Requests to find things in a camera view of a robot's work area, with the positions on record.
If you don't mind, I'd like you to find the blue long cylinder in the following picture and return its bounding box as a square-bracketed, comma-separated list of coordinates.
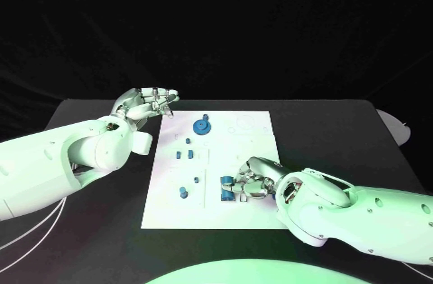
[219, 175, 237, 202]

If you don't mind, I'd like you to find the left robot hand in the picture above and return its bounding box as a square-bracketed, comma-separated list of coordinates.
[110, 86, 182, 121]

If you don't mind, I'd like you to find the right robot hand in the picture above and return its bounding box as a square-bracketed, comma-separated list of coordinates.
[221, 156, 294, 199]

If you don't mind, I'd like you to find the white task board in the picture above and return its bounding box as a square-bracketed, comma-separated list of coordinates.
[140, 110, 289, 230]

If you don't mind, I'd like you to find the white cable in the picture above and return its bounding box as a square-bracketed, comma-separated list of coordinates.
[0, 196, 66, 251]
[0, 204, 65, 274]
[401, 262, 433, 281]
[304, 168, 358, 193]

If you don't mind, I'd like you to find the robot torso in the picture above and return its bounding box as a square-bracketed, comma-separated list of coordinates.
[143, 258, 374, 284]

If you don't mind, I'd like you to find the pale rounded object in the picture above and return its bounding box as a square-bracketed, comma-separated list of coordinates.
[374, 109, 413, 146]

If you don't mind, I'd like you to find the blue gear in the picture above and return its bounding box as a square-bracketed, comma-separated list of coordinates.
[192, 119, 214, 136]

